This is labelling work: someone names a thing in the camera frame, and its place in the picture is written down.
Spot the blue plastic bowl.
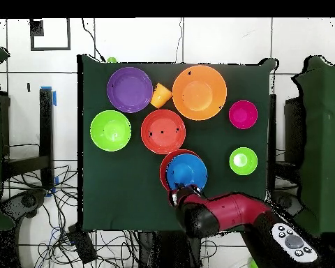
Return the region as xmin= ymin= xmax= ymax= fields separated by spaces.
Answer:
xmin=166 ymin=153 xmax=209 ymax=193

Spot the red-orange plastic bowl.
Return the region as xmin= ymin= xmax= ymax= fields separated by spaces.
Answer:
xmin=140 ymin=109 xmax=186 ymax=155
xmin=159 ymin=149 xmax=204 ymax=193

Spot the small green plastic bowl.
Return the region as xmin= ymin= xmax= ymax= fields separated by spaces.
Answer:
xmin=229 ymin=147 xmax=258 ymax=176

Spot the dark green tablecloth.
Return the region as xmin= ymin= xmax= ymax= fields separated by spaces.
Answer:
xmin=77 ymin=54 xmax=278 ymax=234

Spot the black wheeled base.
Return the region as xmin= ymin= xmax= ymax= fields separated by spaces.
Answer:
xmin=273 ymin=191 xmax=305 ymax=220
xmin=1 ymin=188 xmax=48 ymax=220

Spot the pink plastic bowl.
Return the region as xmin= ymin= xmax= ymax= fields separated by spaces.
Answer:
xmin=228 ymin=100 xmax=259 ymax=130

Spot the large green plastic bowl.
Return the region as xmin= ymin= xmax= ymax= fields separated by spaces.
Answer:
xmin=89 ymin=110 xmax=133 ymax=152

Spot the large orange plastic bowl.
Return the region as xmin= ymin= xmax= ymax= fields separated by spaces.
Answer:
xmin=172 ymin=64 xmax=228 ymax=121

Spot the orange plastic cup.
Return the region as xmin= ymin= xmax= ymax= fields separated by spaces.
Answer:
xmin=149 ymin=82 xmax=173 ymax=109

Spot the black power brick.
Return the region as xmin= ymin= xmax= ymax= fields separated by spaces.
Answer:
xmin=66 ymin=224 xmax=98 ymax=265

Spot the purple plastic bowl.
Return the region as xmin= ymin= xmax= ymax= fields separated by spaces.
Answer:
xmin=106 ymin=66 xmax=154 ymax=114

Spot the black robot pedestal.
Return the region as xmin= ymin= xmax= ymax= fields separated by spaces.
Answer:
xmin=137 ymin=231 xmax=204 ymax=268

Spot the tangle of black floor cables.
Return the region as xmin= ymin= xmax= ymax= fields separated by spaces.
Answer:
xmin=2 ymin=164 xmax=140 ymax=268

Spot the black frame stand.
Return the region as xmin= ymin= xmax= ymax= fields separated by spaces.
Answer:
xmin=1 ymin=87 xmax=55 ymax=191

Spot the thin black floor cable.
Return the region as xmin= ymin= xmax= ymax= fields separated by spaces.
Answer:
xmin=81 ymin=18 xmax=106 ymax=63

